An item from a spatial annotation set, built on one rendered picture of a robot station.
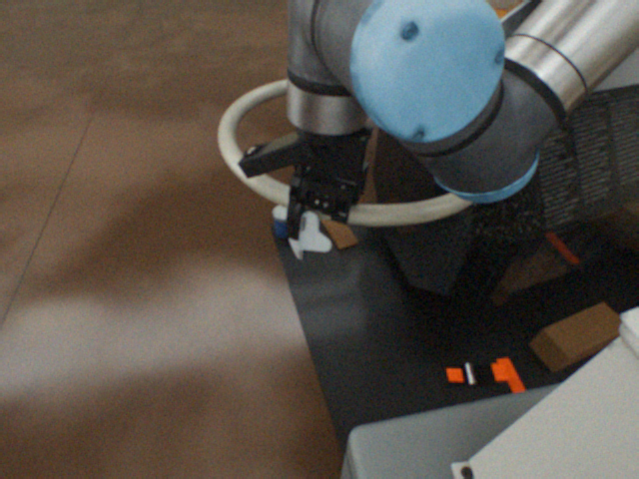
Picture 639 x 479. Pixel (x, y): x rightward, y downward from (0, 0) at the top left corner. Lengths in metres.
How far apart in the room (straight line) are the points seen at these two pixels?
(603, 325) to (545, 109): 1.38
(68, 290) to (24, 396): 0.45
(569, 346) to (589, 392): 1.30
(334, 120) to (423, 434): 0.36
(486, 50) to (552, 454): 0.26
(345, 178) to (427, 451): 0.32
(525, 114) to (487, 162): 0.05
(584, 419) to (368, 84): 0.23
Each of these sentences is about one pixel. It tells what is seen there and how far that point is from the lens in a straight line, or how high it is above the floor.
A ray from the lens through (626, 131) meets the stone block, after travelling 1.37.
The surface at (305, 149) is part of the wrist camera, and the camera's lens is 0.44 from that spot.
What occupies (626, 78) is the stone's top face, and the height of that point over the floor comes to 0.85.
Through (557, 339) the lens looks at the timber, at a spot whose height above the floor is 0.13.
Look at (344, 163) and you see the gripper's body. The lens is 0.44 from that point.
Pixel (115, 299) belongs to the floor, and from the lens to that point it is 1.79.
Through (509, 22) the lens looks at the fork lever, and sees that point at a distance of 1.09.
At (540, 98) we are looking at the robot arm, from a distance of 0.37.
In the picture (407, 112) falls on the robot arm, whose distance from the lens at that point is 0.26.
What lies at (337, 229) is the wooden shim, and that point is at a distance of 1.80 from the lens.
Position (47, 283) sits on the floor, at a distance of 2.00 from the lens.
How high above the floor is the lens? 1.31
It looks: 47 degrees down
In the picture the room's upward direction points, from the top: straight up
